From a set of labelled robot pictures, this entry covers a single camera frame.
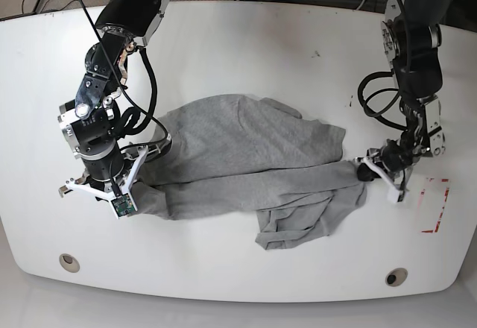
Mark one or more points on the grey T-shirt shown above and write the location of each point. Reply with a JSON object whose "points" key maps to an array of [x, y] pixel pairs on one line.
{"points": [[232, 153]]}

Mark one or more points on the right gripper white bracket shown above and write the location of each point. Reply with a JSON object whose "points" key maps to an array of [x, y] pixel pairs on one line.
{"points": [[109, 170]]}

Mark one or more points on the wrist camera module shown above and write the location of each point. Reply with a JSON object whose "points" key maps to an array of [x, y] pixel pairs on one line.
{"points": [[123, 205], [396, 194]]}

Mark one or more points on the left table cable grommet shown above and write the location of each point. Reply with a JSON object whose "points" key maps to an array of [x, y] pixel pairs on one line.
{"points": [[69, 263]]}

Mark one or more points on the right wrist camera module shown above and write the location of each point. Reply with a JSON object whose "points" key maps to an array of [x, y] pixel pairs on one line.
{"points": [[123, 205]]}

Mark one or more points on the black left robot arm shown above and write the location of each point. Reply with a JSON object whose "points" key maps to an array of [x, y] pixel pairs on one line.
{"points": [[411, 38]]}

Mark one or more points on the right table cable grommet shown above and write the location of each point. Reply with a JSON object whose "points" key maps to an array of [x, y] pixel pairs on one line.
{"points": [[396, 277]]}

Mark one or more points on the red tape rectangle marking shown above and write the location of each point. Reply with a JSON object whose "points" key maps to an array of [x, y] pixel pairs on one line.
{"points": [[431, 206]]}

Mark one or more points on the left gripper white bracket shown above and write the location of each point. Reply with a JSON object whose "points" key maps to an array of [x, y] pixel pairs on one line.
{"points": [[391, 163]]}

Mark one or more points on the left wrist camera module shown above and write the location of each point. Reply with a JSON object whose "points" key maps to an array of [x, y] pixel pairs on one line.
{"points": [[396, 194]]}

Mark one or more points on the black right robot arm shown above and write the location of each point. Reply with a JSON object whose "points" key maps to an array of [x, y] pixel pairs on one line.
{"points": [[92, 122]]}

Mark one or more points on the table cable grommet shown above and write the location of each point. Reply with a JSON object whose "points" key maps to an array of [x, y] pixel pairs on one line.
{"points": [[69, 263], [396, 277]]}

